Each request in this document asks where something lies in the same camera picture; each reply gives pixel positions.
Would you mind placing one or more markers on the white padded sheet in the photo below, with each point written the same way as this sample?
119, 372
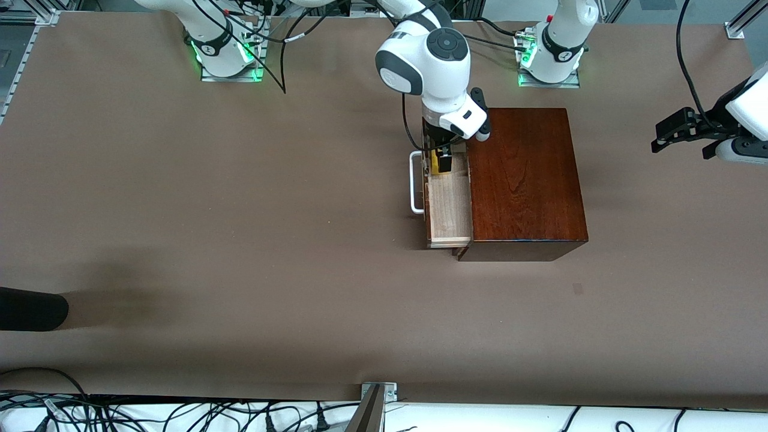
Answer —
480, 420

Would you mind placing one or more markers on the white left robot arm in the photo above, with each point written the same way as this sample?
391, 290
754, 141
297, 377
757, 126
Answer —
564, 36

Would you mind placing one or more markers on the yellow block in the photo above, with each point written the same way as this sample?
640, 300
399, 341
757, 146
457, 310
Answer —
435, 167

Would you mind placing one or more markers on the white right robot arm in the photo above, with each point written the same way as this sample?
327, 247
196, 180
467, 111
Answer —
432, 66

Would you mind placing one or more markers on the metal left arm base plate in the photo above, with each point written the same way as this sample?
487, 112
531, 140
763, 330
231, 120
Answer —
549, 84

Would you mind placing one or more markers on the dark aluminium beam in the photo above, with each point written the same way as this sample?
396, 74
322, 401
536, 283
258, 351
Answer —
366, 417

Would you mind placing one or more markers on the dark wooden cabinet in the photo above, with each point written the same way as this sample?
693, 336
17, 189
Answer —
528, 186

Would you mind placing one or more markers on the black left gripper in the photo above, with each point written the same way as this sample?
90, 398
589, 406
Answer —
703, 127

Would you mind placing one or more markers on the silver metal bracket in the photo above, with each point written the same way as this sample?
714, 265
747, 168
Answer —
390, 391

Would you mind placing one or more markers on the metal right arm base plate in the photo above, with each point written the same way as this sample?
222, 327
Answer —
231, 77

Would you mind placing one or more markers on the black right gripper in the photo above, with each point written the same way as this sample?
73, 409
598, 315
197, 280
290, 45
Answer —
433, 143

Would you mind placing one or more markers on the black rounded object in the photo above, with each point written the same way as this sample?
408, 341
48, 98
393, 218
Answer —
30, 309

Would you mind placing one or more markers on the brown paper table cover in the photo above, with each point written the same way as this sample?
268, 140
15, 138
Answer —
270, 240

